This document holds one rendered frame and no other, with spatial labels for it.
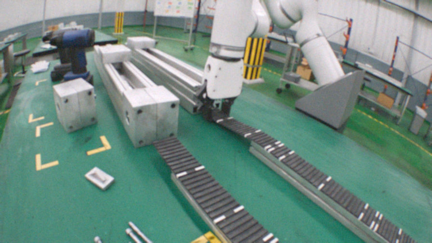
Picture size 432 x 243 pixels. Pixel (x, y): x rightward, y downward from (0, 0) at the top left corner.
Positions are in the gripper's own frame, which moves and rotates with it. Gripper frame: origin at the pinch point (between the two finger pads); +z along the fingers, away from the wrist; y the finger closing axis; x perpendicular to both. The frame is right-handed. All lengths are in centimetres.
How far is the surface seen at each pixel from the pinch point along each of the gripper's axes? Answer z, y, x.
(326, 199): -0.2, -2.2, -35.8
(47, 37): -18, -48, 56
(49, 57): 11, -65, 173
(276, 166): 1.1, -1.6, -23.1
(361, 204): -1.4, 1.3, -42.3
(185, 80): -6.3, -5.0, 9.7
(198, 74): -6.2, 2.2, 14.1
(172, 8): -40, 238, 546
